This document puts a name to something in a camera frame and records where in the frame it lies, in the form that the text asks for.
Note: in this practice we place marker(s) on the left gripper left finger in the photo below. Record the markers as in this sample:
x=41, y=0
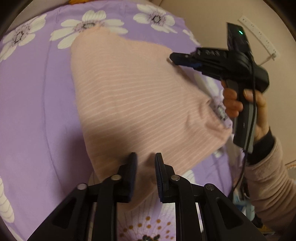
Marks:
x=90, y=212

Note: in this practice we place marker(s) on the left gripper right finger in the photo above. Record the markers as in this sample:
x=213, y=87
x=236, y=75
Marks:
x=202, y=212

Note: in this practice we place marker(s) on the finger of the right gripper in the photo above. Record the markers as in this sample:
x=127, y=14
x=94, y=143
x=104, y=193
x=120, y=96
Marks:
x=186, y=60

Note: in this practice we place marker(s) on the pink striped long-sleeve shirt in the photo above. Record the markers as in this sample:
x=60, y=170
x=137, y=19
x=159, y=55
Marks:
x=131, y=98

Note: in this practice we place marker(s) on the pink sleeved right forearm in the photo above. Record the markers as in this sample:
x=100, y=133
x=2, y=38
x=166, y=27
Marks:
x=271, y=191

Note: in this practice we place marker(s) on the person's right hand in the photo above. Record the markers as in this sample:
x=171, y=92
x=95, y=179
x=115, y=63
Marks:
x=248, y=108

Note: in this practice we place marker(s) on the purple floral bed sheet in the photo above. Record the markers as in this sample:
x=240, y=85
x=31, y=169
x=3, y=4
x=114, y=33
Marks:
x=43, y=155

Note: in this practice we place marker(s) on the white wall socket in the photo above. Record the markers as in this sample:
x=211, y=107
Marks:
x=261, y=37

